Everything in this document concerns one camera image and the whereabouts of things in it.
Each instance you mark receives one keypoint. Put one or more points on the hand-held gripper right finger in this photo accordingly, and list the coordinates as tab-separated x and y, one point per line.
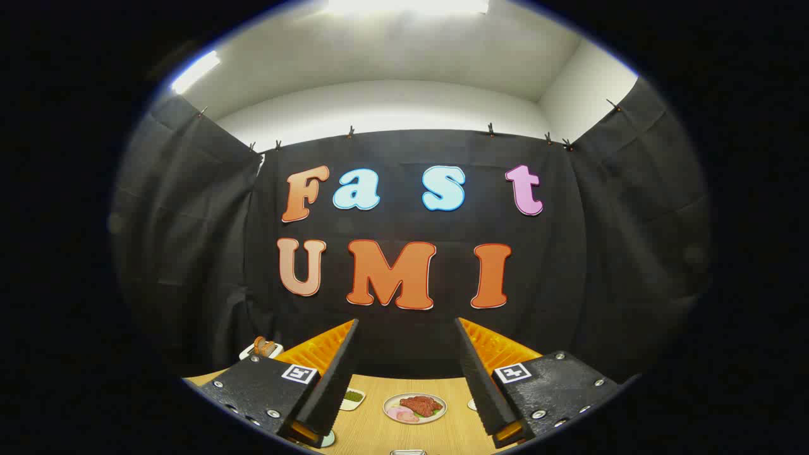
480	379

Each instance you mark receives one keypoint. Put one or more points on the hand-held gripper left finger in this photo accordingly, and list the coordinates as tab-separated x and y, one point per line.
335	379

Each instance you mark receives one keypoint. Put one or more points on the pile of green beans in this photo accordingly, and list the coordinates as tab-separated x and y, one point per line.
353	396

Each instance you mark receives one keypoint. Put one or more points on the white divided dish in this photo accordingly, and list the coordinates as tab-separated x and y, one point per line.
351	403

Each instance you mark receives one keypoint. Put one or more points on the beige plate with food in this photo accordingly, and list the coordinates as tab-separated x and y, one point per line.
436	418

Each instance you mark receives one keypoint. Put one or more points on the brown steak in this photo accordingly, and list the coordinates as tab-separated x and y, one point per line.
419	404

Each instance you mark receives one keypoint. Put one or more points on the white toaster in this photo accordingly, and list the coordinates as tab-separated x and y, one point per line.
270	349

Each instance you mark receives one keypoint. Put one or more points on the pink ham slices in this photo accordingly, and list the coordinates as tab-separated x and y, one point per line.
401	414

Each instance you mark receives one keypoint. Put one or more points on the toasted bread slice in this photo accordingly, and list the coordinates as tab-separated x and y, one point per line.
261	345

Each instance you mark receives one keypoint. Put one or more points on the long ceiling lamp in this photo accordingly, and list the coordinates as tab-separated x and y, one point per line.
404	5
194	71

